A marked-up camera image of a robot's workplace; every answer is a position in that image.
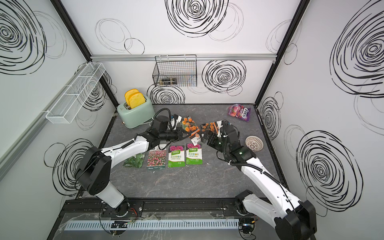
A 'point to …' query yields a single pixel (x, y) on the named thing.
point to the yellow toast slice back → (128, 94)
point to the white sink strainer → (254, 143)
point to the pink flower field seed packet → (156, 160)
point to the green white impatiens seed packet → (176, 157)
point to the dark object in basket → (168, 81)
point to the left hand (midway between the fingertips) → (191, 135)
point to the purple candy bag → (239, 111)
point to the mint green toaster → (136, 110)
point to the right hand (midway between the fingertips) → (207, 136)
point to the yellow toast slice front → (136, 99)
